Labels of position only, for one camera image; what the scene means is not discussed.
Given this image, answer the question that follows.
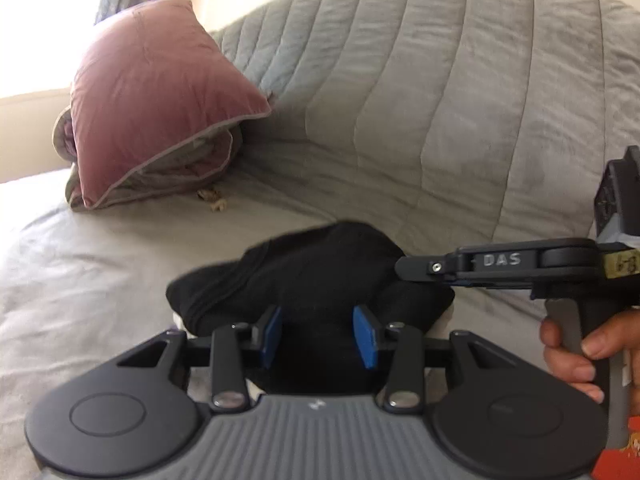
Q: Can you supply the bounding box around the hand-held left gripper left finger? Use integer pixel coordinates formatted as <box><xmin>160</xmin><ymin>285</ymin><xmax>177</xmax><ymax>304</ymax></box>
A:
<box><xmin>117</xmin><ymin>304</ymin><xmax>284</xmax><ymax>411</ymax></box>

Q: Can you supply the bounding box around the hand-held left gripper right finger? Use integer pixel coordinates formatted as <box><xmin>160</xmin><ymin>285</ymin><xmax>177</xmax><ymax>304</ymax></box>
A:
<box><xmin>352</xmin><ymin>304</ymin><xmax>506</xmax><ymax>410</ymax></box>

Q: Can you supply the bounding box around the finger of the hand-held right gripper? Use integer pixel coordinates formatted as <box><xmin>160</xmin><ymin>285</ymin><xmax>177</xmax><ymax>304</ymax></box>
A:
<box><xmin>394</xmin><ymin>240</ymin><xmax>544</xmax><ymax>292</ymax></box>

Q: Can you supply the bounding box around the black knit garment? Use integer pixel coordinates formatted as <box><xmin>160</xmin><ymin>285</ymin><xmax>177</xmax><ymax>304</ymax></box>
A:
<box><xmin>166</xmin><ymin>219</ymin><xmax>456</xmax><ymax>396</ymax></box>

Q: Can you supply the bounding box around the person's right hand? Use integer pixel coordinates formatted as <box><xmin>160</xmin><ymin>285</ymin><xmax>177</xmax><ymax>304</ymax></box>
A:
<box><xmin>539</xmin><ymin>310</ymin><xmax>640</xmax><ymax>404</ymax></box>

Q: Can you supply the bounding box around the small brown thing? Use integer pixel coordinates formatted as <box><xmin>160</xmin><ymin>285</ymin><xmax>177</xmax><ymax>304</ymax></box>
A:
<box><xmin>195</xmin><ymin>187</ymin><xmax>230</xmax><ymax>212</ymax></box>

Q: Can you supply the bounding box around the grey quilted headboard cover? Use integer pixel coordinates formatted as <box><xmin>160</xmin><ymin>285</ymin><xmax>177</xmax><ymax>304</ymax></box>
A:
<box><xmin>207</xmin><ymin>0</ymin><xmax>640</xmax><ymax>286</ymax></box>

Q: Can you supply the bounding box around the grey folded blanket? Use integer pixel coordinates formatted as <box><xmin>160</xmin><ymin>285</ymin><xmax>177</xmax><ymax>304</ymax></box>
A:
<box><xmin>52</xmin><ymin>105</ymin><xmax>247</xmax><ymax>212</ymax></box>

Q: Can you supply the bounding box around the pink pillow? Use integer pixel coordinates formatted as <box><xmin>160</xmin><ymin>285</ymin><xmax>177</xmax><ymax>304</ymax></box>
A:
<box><xmin>70</xmin><ymin>0</ymin><xmax>274</xmax><ymax>211</ymax></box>

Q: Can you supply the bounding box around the window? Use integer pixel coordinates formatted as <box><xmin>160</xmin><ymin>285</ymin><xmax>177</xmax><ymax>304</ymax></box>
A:
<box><xmin>0</xmin><ymin>0</ymin><xmax>122</xmax><ymax>102</ymax></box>

